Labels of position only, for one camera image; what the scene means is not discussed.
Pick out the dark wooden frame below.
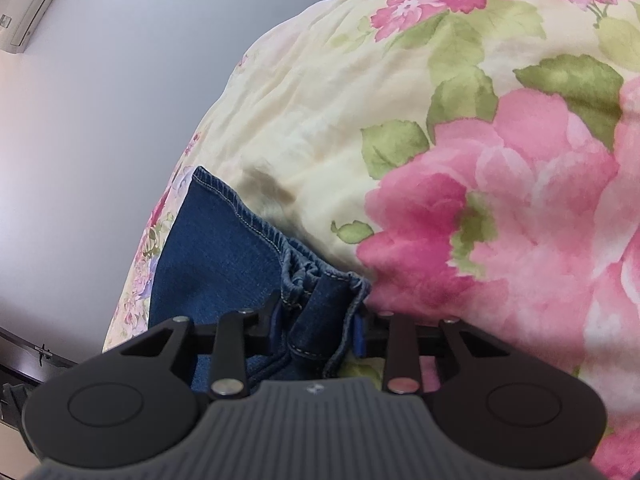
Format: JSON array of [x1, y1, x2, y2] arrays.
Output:
[[0, 326, 77, 438]]

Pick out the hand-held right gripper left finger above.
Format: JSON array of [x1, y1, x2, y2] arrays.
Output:
[[120, 292, 282, 401]]

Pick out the blue denim pants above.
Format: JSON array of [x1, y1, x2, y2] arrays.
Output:
[[148, 165, 372, 394]]

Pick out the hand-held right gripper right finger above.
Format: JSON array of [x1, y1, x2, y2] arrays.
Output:
[[351, 309, 506, 395]]

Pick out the floral yellow blanket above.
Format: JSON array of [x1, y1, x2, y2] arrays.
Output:
[[102, 0, 640, 480]]

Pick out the white air conditioner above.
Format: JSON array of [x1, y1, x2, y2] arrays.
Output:
[[0, 0, 84, 54]]

